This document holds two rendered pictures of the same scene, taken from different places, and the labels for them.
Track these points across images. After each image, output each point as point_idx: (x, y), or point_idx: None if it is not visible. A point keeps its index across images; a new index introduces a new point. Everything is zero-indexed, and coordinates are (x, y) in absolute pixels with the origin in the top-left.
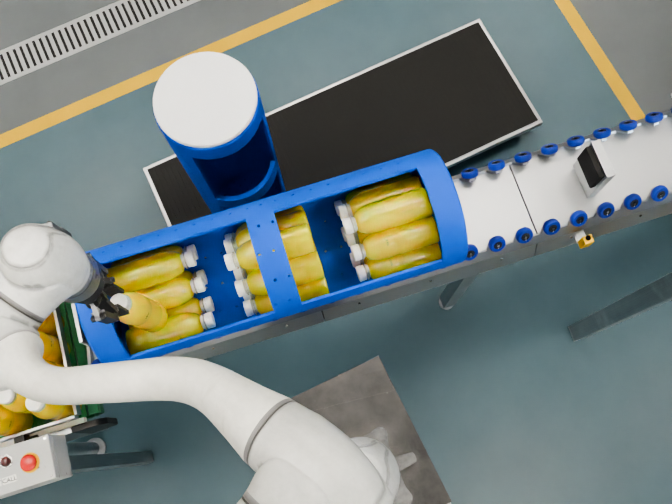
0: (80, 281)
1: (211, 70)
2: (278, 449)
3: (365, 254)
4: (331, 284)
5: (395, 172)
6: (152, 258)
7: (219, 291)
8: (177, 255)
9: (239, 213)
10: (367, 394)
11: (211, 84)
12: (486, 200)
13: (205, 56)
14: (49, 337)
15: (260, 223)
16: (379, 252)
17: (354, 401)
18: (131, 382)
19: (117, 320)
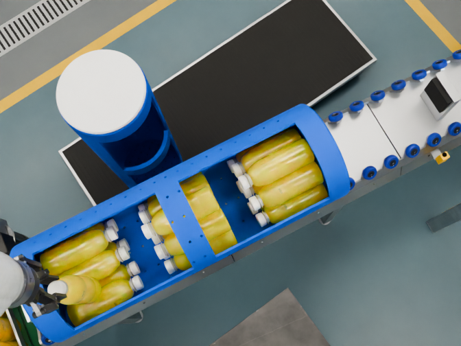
0: (16, 291)
1: (102, 65)
2: None
3: (263, 204)
4: (236, 232)
5: (277, 130)
6: (79, 239)
7: (141, 254)
8: (100, 232)
9: (148, 188)
10: (284, 323)
11: (104, 77)
12: (353, 136)
13: (95, 54)
14: (1, 321)
15: (168, 194)
16: (274, 200)
17: (274, 331)
18: None
19: (57, 308)
